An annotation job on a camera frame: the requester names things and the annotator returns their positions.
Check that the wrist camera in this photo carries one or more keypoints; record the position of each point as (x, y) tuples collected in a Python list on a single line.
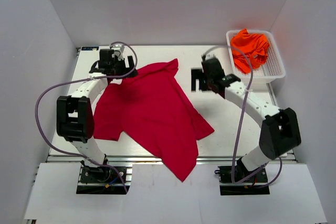
[(207, 57), (117, 51)]

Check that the red t-shirt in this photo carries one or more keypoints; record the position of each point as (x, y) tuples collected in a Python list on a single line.
[(154, 111)]

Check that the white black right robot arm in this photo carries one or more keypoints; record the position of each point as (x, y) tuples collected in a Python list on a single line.
[(279, 128)]

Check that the white plastic mesh basket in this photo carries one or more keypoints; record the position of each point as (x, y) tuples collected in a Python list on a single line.
[(273, 68)]

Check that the orange t-shirt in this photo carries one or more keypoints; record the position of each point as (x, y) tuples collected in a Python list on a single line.
[(254, 46)]

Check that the blue label sticker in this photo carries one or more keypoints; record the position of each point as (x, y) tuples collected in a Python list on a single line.
[(89, 48)]

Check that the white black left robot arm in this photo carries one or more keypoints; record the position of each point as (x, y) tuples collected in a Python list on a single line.
[(75, 122)]

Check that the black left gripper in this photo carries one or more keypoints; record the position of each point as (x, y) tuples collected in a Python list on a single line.
[(132, 71)]

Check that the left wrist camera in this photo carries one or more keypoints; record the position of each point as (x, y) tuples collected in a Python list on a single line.
[(117, 51)]

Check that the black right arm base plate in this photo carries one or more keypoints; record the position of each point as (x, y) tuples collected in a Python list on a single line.
[(252, 186)]

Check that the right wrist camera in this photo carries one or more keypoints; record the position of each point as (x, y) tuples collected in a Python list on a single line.
[(207, 57)]

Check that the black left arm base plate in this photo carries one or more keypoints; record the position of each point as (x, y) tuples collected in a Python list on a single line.
[(103, 181)]

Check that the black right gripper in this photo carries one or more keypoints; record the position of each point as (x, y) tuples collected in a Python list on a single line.
[(196, 74)]

